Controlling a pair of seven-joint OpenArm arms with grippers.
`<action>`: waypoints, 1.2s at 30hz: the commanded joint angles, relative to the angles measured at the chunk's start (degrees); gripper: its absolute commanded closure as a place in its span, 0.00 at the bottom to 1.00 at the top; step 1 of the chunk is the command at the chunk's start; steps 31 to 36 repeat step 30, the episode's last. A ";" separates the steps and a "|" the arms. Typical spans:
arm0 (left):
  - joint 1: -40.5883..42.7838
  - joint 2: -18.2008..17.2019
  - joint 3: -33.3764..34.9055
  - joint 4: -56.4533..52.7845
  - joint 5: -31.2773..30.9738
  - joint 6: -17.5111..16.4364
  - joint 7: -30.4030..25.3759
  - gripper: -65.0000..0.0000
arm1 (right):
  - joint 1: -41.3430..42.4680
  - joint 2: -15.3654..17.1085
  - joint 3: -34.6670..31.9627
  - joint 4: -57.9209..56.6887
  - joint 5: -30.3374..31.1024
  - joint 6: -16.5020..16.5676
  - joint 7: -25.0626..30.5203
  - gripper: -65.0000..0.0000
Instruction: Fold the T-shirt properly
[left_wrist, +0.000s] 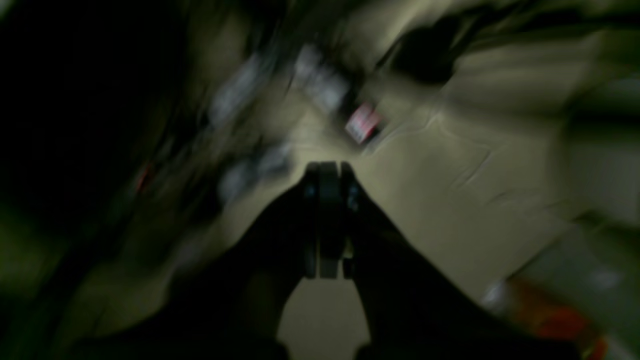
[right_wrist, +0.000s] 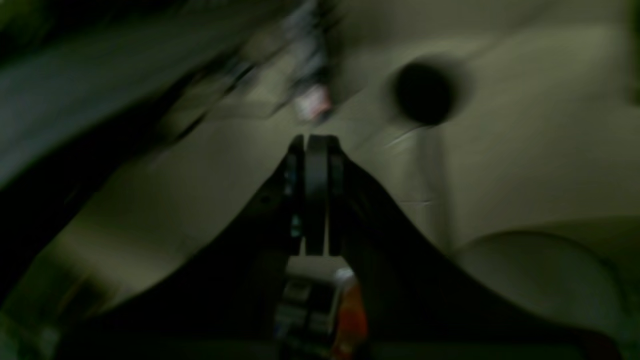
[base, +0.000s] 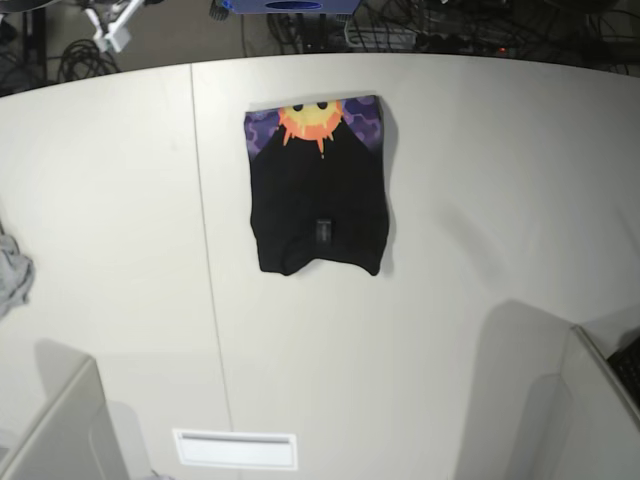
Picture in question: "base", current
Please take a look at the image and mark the black T-shirt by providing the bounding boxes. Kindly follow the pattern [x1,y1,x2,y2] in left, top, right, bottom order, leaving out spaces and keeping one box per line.
[244,95,390,276]

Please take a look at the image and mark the black power strip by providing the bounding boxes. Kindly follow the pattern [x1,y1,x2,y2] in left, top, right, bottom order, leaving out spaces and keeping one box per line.
[413,33,514,57]

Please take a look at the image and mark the blue box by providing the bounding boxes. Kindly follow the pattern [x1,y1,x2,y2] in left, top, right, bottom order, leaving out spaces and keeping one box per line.
[221,0,361,15]

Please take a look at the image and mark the right grey partition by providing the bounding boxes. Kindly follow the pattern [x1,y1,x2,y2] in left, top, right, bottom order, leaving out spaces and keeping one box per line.
[455,301,639,479]

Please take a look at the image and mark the grey partition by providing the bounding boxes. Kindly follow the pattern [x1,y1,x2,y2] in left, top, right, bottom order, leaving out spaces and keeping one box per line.
[455,301,639,479]
[1,340,130,479]

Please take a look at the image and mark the grey cloth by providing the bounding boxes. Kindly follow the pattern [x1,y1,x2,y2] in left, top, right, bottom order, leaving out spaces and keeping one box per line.
[1,229,35,319]

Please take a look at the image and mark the left grey partition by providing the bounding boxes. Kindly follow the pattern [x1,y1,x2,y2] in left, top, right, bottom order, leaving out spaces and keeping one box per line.
[1,340,130,479]

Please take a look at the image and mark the black keyboard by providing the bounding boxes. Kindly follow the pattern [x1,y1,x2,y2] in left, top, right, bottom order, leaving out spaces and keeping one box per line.
[608,338,640,405]

